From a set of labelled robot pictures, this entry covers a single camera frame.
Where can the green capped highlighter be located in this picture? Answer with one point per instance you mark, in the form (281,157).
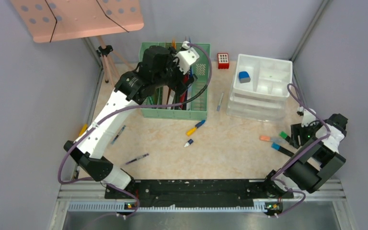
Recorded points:
(285,136)

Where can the pink lamp stand pole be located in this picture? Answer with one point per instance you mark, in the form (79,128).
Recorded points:
(110,70)

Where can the pink perforated lamp panel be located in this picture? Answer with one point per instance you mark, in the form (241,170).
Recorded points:
(58,20)

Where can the yellow dropper bottle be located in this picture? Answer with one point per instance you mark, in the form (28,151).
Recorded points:
(191,131)

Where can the clear plastic drawer unit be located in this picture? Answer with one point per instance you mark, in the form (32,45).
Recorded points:
(264,97)

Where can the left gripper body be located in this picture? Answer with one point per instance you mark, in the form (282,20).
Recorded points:
(178,86)

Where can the blue eraser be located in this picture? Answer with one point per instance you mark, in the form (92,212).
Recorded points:
(244,77)

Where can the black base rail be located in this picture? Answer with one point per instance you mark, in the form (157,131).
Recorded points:
(208,193)

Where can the lavender capped marker pen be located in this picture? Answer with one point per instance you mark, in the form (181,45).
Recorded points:
(220,102)

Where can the orange capped highlighter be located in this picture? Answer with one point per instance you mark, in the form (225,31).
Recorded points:
(272,139)

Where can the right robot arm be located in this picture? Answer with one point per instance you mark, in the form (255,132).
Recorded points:
(323,160)

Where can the black lamp clamp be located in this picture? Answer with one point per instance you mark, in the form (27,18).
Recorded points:
(104,51)

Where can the green children's book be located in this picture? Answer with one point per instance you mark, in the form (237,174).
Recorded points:
(150,100)

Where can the orange file folder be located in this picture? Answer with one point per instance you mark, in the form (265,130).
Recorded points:
(171,99)

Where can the dark pen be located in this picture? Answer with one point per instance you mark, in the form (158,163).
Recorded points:
(137,159)
(118,134)

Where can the red translucent file folder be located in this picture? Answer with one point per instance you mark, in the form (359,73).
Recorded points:
(184,95)

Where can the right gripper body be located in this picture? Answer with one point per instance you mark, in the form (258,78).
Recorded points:
(304,132)

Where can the teal capped marker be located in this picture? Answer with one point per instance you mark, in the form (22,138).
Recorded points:
(282,150)

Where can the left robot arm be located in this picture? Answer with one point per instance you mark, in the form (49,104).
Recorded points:
(159,67)

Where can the red small box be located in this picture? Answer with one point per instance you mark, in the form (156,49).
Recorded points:
(223,60)

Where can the yellow green clamp tool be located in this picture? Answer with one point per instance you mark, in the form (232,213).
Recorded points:
(83,129)

